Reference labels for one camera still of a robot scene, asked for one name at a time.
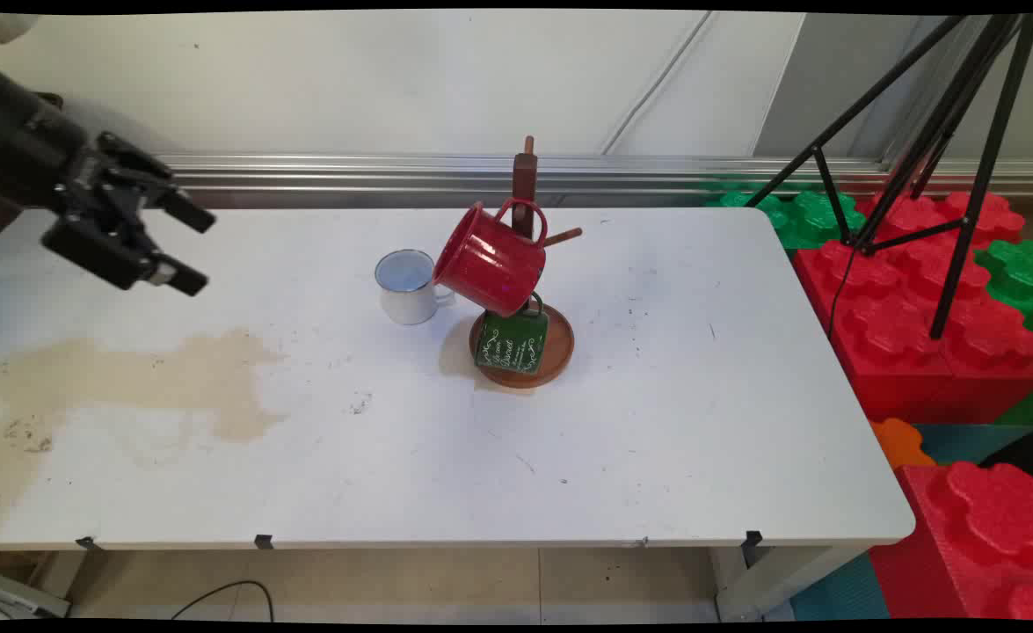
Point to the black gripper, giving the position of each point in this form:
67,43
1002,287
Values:
28,145

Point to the red enamel mug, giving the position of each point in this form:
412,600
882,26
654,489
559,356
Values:
494,264

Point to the white enamel mug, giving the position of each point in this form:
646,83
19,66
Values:
411,303

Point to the black table edge clip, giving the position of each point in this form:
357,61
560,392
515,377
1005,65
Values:
752,541
87,542
263,541

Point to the grey floor equipment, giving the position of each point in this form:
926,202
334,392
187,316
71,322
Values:
15,598

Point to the green enamel mug with lettering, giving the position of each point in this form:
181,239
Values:
512,345

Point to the brown wooden mug tree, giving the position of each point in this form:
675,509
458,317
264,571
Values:
560,356

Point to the green foam block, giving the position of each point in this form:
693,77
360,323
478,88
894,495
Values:
811,215
1022,272

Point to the white table leg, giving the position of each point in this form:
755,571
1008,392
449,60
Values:
771,585

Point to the large red foam block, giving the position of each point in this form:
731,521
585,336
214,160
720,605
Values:
903,343

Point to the orange foam block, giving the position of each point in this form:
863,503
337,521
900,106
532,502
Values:
898,442

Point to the teal foam floor mat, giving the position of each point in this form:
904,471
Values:
841,593

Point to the teal foam block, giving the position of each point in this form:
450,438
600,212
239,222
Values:
964,442

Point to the red foam block with studs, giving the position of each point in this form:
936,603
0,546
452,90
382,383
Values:
973,545

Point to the aluminium wall rail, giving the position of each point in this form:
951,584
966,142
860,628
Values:
375,171

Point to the white wall conduit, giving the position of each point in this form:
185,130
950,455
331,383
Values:
657,83

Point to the black camera tripod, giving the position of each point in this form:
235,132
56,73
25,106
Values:
978,176

